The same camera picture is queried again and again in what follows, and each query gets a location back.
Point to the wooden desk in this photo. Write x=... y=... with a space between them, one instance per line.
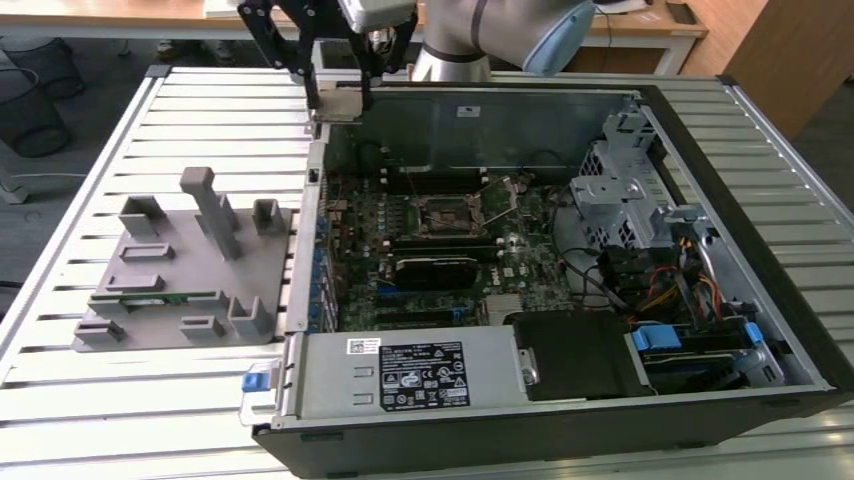
x=100 y=20

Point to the blue disk carrier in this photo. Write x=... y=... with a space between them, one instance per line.
x=656 y=340

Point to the silver metal drive cage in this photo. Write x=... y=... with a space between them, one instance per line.
x=603 y=192

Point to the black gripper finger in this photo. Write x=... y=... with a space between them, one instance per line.
x=311 y=90
x=365 y=90

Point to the wooden cabinet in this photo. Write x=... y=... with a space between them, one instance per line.
x=787 y=60

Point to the silver power supply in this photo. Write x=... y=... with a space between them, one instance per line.
x=327 y=370

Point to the black graphics card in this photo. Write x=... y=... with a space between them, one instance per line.
x=433 y=275

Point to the black PC case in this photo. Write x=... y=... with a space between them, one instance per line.
x=433 y=450

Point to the black phone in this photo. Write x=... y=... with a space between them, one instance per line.
x=682 y=12

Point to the green RAM stick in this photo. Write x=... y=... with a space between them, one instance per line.
x=196 y=296

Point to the plastic parts rack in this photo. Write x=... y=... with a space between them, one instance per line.
x=173 y=300

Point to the black expansion slot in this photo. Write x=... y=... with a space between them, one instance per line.
x=413 y=318

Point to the CPU socket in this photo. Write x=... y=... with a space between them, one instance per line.
x=443 y=215

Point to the silver CPU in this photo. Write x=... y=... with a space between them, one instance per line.
x=340 y=106

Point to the white box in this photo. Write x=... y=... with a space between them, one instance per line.
x=220 y=7

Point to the silver chipset heat sink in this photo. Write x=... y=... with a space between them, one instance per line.
x=505 y=307

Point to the black plastic shroud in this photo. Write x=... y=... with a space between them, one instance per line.
x=574 y=355

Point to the blue plastic latch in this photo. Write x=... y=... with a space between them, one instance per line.
x=253 y=382

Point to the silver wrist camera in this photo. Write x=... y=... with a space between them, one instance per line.
x=373 y=15

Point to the blue plastic tab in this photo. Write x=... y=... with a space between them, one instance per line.
x=751 y=334

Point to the black mesh wastebasket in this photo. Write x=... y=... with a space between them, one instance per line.
x=33 y=120
x=62 y=65

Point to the green motherboard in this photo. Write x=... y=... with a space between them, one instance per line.
x=533 y=240

